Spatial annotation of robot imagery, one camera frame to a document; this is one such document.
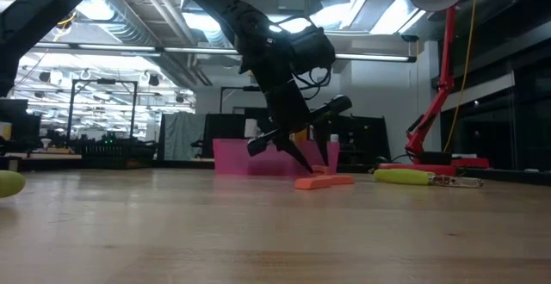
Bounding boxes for black plastic crate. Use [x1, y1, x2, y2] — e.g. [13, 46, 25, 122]
[80, 142, 158, 170]

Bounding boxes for long ceiling light strip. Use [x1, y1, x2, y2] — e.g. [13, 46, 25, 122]
[33, 41, 418, 64]

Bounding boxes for green handled pliers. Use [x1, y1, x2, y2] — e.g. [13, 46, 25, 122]
[0, 169, 28, 200]
[372, 168, 485, 189]

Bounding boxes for translucent pink bin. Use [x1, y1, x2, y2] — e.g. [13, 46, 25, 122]
[212, 138, 342, 178]

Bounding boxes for grey fabric cover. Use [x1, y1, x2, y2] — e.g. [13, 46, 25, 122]
[158, 111, 208, 162]

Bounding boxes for yellow cable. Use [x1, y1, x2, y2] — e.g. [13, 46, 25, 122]
[443, 0, 481, 154]

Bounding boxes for dark background monitor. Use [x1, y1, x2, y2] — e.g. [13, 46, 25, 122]
[0, 98, 42, 148]

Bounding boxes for red desk lamp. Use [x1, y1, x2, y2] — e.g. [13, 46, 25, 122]
[378, 0, 492, 178]

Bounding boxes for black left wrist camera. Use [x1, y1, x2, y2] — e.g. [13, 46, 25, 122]
[287, 26, 337, 77]

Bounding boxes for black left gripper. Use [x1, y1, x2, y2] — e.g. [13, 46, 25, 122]
[246, 70, 355, 175]

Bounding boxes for black background station frame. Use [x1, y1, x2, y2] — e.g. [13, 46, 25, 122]
[65, 77, 139, 144]

